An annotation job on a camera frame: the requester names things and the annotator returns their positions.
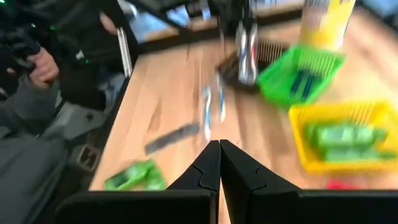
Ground Lysol wipes canister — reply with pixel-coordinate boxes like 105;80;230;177
298;0;357;52

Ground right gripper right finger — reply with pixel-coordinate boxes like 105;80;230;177
220;139;398;224

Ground silver aluminium extrusion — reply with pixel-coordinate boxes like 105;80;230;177
116;26;133;78

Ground bagged black comb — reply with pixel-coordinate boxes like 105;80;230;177
144;122;200;156

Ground green plastic basket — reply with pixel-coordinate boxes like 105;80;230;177
256;45;346;110

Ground person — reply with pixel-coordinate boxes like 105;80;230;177
0;0;131;224

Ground pinkish red plastic basket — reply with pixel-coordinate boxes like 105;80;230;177
326;179;358;190

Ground black plastic basket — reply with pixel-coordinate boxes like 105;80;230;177
216;39;290;94

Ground black leader arm handle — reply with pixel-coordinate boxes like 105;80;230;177
0;24;41;100

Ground packaged toothbrushes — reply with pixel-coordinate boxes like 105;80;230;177
201;85;213;141

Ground person's hand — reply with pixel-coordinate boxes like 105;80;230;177
27;46;60;90
99;11;118;35

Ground yellow plastic basket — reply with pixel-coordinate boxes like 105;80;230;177
288;101;398;175

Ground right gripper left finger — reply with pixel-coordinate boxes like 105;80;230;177
55;139;222;224

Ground table-level camera box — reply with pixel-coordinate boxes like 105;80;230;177
76;143;102;172

